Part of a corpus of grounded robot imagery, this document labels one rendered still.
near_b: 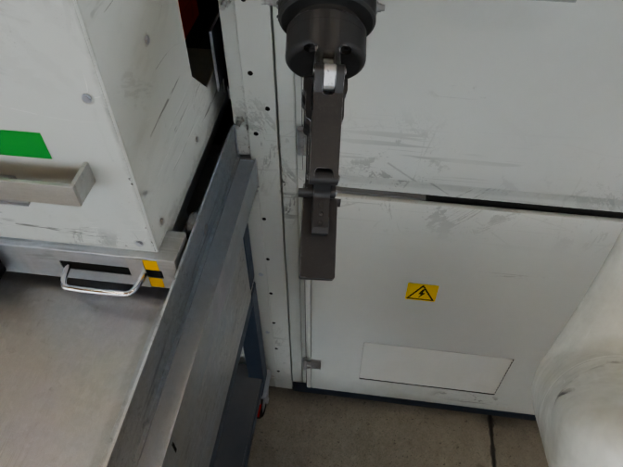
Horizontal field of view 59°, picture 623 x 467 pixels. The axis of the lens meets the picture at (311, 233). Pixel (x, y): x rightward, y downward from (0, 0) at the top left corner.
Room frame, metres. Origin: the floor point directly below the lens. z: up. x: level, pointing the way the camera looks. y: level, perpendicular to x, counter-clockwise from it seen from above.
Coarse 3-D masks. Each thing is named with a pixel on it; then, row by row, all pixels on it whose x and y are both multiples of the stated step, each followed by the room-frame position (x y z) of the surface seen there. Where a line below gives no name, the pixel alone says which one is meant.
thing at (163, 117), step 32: (96, 0) 0.47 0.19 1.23; (128, 0) 0.53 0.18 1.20; (160, 0) 0.61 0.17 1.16; (96, 32) 0.45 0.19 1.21; (128, 32) 0.51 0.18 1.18; (160, 32) 0.59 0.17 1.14; (96, 64) 0.44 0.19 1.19; (128, 64) 0.49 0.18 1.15; (160, 64) 0.57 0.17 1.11; (128, 96) 0.47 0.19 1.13; (160, 96) 0.55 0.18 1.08; (192, 96) 0.64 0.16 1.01; (224, 96) 0.79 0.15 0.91; (128, 128) 0.46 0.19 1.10; (160, 128) 0.53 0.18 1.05; (192, 128) 0.62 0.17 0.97; (128, 160) 0.44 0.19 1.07; (160, 160) 0.51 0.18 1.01; (192, 160) 0.60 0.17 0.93; (160, 192) 0.48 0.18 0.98; (160, 224) 0.46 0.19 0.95
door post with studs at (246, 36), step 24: (240, 0) 0.70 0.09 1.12; (240, 24) 0.71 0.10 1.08; (264, 24) 0.70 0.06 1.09; (240, 48) 0.71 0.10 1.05; (264, 48) 0.70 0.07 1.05; (240, 72) 0.71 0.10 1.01; (264, 72) 0.70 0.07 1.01; (240, 96) 0.71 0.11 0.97; (264, 96) 0.70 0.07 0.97; (240, 120) 0.70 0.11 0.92; (264, 120) 0.70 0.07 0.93; (240, 144) 0.71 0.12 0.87; (264, 144) 0.70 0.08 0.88; (264, 168) 0.70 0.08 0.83; (264, 192) 0.70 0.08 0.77; (264, 216) 0.70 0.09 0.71; (264, 240) 0.70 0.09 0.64; (288, 360) 0.70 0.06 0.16; (288, 384) 0.70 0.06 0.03
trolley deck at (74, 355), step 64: (0, 320) 0.39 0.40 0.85; (64, 320) 0.39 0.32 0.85; (128, 320) 0.39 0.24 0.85; (192, 320) 0.39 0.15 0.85; (0, 384) 0.30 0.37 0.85; (64, 384) 0.30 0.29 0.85; (128, 384) 0.30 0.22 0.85; (192, 384) 0.31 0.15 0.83; (0, 448) 0.22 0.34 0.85; (64, 448) 0.22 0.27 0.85
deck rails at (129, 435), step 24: (216, 168) 0.60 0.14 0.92; (216, 192) 0.58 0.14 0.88; (216, 216) 0.57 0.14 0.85; (192, 240) 0.47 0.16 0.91; (192, 264) 0.45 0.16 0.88; (168, 288) 0.43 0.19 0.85; (192, 288) 0.43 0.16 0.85; (168, 312) 0.36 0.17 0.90; (168, 336) 0.35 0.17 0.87; (144, 360) 0.29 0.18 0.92; (168, 360) 0.33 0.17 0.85; (144, 384) 0.27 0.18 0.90; (144, 408) 0.26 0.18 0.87; (120, 432) 0.21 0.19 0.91; (144, 432) 0.24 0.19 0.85; (120, 456) 0.20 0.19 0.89
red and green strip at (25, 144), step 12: (0, 132) 0.45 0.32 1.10; (12, 132) 0.45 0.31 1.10; (24, 132) 0.45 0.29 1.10; (0, 144) 0.45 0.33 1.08; (12, 144) 0.45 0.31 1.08; (24, 144) 0.45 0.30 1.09; (36, 144) 0.45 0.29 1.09; (24, 156) 0.45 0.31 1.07; (36, 156) 0.45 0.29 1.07; (48, 156) 0.45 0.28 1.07
